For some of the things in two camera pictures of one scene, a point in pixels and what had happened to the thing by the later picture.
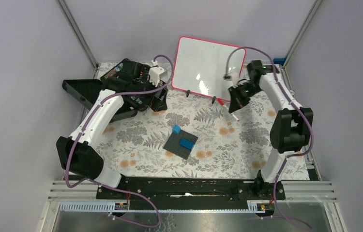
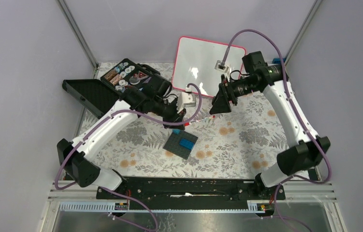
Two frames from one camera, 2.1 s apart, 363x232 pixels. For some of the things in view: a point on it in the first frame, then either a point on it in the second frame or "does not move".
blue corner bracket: (279, 61) does not move
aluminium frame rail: (78, 33) does not move
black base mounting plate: (191, 192) does not move
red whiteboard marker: (221, 102) → (187, 123)
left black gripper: (146, 80) → (175, 116)
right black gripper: (236, 101) → (220, 103)
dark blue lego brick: (187, 143) does not move
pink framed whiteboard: (200, 66) does not move
